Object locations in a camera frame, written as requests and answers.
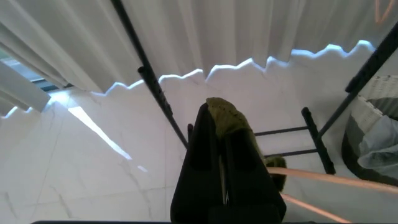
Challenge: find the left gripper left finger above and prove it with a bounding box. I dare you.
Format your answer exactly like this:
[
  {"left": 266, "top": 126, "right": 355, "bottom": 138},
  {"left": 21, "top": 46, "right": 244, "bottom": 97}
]
[{"left": 170, "top": 102, "right": 225, "bottom": 223}]

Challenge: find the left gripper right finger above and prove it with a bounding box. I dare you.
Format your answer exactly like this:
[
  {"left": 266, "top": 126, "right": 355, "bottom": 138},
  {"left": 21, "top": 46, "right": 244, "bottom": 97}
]
[{"left": 221, "top": 128, "right": 287, "bottom": 223}]

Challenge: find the green long-sleeved shirt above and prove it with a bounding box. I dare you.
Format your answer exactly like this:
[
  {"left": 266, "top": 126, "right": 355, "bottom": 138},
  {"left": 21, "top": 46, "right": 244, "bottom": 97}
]
[{"left": 205, "top": 96, "right": 289, "bottom": 192}]

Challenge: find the pink clothes hanger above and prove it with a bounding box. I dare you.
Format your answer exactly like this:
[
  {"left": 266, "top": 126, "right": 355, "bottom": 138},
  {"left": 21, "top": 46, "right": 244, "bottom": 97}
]
[
  {"left": 374, "top": 0, "right": 396, "bottom": 26},
  {"left": 266, "top": 166, "right": 398, "bottom": 224}
]

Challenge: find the black clothes rack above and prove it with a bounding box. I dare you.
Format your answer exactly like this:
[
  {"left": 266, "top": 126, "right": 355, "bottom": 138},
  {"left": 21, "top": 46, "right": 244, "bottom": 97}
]
[{"left": 110, "top": 0, "right": 398, "bottom": 175}]

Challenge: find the white laundry basket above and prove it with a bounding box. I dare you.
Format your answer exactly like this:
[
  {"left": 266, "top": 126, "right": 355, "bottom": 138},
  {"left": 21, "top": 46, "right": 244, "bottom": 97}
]
[{"left": 340, "top": 74, "right": 398, "bottom": 187}]

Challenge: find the window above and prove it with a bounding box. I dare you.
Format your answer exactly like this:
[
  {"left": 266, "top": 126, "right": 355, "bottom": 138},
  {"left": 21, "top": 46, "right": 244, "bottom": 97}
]
[{"left": 0, "top": 46, "right": 75, "bottom": 93}]

